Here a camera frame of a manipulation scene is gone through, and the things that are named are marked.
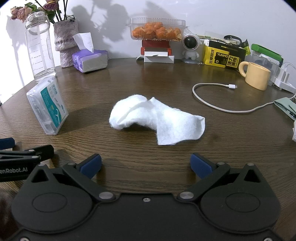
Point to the purple tissue pack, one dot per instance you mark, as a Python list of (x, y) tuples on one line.
[(92, 60)]

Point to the white crumpled tissue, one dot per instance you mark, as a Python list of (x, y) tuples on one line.
[(294, 134)]

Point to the black wristband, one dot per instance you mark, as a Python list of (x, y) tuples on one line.
[(231, 36)]

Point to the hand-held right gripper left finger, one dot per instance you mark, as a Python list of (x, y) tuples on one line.
[(91, 165)]

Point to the pale green pouch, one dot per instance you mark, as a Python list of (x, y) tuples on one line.
[(283, 104)]

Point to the yellow and black carton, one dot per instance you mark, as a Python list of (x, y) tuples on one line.
[(215, 58)]

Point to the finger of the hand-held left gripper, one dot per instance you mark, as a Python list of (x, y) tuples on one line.
[(5, 143), (41, 151)]

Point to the white cleaning cloth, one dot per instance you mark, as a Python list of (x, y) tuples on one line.
[(166, 125)]

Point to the grey stone-look vase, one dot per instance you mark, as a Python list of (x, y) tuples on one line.
[(64, 34)]

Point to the red box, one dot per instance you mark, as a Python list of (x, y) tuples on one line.
[(148, 44)]

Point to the green snack packet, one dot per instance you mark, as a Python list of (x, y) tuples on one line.
[(246, 47)]

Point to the white power strip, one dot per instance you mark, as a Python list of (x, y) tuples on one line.
[(283, 76)]

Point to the clear water bottle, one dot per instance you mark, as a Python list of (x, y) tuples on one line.
[(39, 53)]

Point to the green and white storage box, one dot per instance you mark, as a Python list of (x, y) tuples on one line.
[(266, 59)]

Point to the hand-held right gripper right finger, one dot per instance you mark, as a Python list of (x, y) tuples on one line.
[(201, 165)]

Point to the yellow mug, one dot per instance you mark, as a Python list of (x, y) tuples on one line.
[(256, 76)]

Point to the clear plastic container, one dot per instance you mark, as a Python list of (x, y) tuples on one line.
[(46, 109)]

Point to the clear clamshell of orange peels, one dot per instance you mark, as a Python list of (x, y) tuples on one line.
[(157, 32)]

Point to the white astronaut figurine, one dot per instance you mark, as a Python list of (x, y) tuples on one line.
[(192, 54)]

